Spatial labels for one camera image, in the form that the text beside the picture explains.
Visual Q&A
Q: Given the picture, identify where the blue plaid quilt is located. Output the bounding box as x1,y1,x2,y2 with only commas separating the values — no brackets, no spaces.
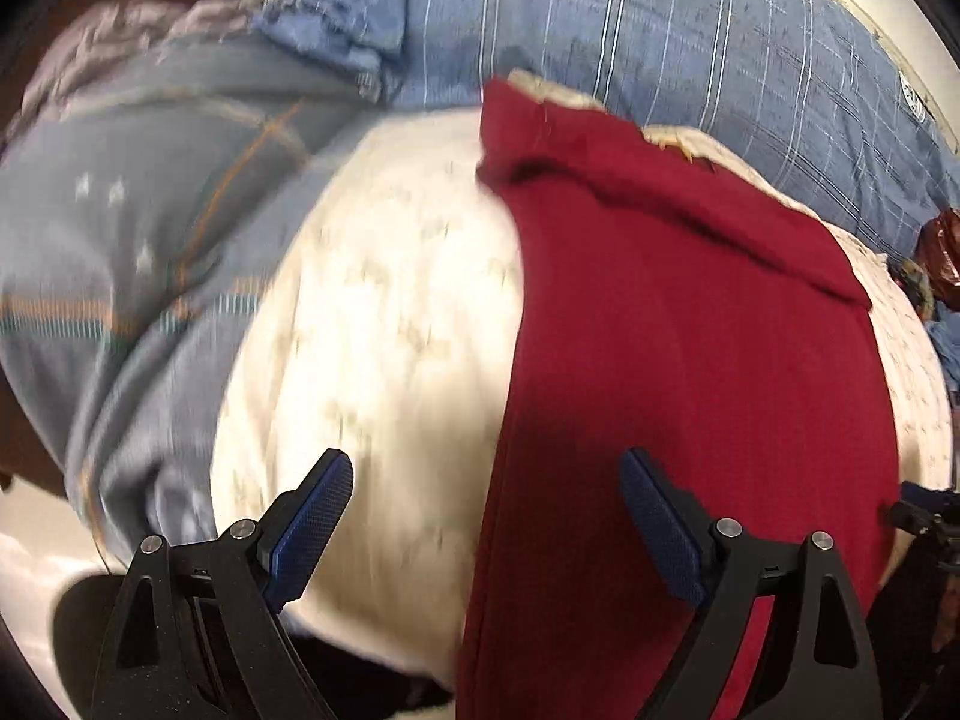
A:
251,0,960,271

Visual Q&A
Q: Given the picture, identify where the red garment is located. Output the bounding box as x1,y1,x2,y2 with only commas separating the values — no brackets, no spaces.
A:
456,77,901,720

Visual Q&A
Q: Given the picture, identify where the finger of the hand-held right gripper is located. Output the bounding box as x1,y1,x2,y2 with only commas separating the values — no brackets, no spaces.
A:
889,478,960,552

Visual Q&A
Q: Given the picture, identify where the dark red shiny bag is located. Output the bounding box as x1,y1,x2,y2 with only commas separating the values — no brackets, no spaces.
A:
916,208,960,282

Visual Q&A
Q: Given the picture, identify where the cream leaf-print bed sheet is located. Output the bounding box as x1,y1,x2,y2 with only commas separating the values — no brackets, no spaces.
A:
210,67,953,698

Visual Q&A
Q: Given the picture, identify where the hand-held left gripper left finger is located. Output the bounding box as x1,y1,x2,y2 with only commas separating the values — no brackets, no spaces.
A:
88,448,355,720

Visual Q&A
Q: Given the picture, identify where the grey star-print duvet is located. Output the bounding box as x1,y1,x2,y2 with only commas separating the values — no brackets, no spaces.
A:
0,37,481,571

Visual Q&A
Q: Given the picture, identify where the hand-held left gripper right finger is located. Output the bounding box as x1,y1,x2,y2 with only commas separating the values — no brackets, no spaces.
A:
617,448,884,720

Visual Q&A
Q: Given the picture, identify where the pale grey crumpled cloth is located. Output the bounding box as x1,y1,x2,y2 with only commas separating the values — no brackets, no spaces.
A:
15,0,260,121

